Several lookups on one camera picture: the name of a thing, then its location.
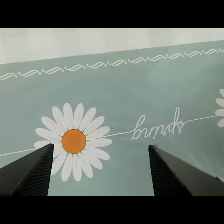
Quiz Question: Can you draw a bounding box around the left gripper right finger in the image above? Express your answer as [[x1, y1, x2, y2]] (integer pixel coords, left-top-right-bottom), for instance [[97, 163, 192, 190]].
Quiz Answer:
[[147, 144, 224, 197]]

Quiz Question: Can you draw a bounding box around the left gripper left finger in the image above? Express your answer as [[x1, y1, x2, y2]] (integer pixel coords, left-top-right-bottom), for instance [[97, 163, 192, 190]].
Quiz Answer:
[[0, 142, 55, 197]]

